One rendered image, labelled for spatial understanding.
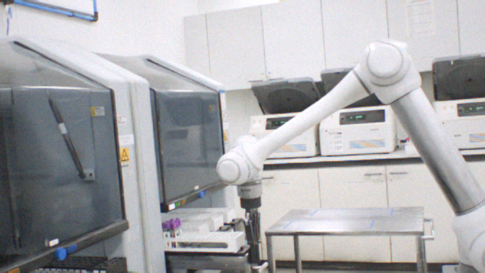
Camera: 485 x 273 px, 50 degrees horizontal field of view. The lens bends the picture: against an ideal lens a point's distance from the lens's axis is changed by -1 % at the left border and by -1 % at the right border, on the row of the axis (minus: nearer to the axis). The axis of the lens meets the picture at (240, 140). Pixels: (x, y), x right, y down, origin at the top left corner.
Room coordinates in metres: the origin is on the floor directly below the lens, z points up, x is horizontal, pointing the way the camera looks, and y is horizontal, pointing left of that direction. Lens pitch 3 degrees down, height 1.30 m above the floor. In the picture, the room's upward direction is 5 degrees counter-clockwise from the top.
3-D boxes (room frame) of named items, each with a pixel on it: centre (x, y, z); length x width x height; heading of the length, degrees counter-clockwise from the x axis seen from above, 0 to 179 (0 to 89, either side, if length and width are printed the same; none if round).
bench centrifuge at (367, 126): (4.24, -0.97, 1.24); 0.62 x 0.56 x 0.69; 160
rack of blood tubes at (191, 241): (1.88, 0.17, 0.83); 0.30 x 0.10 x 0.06; 70
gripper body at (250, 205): (1.82, -0.02, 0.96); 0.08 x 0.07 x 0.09; 160
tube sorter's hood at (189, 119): (2.22, 0.41, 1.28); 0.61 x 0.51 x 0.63; 160
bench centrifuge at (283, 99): (4.44, -0.43, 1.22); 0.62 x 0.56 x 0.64; 158
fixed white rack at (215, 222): (2.24, 0.26, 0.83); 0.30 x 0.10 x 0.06; 70
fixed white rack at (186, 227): (2.10, 0.31, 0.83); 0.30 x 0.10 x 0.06; 70
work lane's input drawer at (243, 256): (1.93, 0.30, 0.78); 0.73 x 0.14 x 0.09; 70
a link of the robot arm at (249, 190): (1.82, -0.02, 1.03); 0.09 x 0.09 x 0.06
